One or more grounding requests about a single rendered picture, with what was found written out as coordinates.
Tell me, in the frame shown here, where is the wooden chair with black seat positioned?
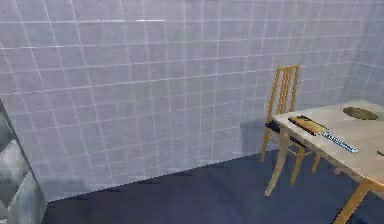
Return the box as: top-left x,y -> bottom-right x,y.
260,64 -> 322,187

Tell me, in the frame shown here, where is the olive green round plate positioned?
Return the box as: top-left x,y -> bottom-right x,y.
342,106 -> 379,121

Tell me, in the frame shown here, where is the grey metal shelf unit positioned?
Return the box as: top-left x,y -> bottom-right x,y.
0,98 -> 48,224

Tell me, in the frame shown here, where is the blue and white flat bar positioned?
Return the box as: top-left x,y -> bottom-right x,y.
321,131 -> 360,154

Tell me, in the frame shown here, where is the yellow and black book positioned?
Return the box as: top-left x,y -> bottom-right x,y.
287,115 -> 330,137

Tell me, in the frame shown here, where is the light wooden dining table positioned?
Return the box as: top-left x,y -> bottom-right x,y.
264,99 -> 384,224

